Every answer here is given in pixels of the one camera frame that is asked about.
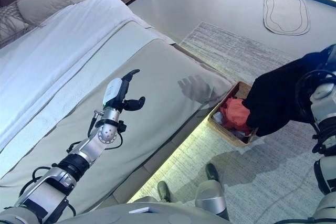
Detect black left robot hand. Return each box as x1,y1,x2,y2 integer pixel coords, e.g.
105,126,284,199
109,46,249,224
102,68,146,112

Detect plain beige pillow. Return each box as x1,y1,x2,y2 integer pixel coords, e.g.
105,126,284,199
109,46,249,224
16,0,95,25

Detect wicker laundry basket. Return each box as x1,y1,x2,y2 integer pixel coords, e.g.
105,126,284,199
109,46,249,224
206,80,260,148

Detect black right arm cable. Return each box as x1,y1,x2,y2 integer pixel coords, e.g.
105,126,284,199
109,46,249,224
295,69,336,156

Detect white garment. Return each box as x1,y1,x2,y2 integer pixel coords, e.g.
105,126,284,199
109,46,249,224
212,112,253,138

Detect woven fringed pillow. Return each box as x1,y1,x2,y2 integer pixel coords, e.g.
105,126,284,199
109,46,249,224
0,4,30,47

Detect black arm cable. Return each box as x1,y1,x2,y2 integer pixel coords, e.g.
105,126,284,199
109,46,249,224
295,69,336,156
18,129,124,217

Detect cream oval rug dark outline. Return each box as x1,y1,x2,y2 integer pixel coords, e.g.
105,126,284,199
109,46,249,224
262,0,312,36

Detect grey striped rug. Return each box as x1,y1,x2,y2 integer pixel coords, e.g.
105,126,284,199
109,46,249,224
128,20,336,224

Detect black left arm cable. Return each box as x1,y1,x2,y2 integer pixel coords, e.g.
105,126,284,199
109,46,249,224
18,129,124,217

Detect black garment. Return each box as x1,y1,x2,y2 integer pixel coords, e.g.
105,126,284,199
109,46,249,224
242,51,336,137

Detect red garment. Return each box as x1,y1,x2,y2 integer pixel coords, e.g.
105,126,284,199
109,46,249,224
219,97,252,132

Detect white duvet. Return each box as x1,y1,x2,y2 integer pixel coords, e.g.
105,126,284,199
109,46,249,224
0,0,153,152

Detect silver right robot leg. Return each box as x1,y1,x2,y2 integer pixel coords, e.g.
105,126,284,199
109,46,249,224
195,163,229,221

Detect silver left robot leg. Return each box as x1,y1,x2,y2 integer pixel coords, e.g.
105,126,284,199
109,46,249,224
130,180,176,207

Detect beige upholstered bed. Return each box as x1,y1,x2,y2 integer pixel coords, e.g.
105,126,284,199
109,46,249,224
0,0,237,216

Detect silver robot leg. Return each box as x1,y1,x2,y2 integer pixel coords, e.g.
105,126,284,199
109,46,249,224
130,180,176,207
195,163,229,221

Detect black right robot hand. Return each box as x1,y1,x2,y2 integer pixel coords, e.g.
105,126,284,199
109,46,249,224
314,44,336,73

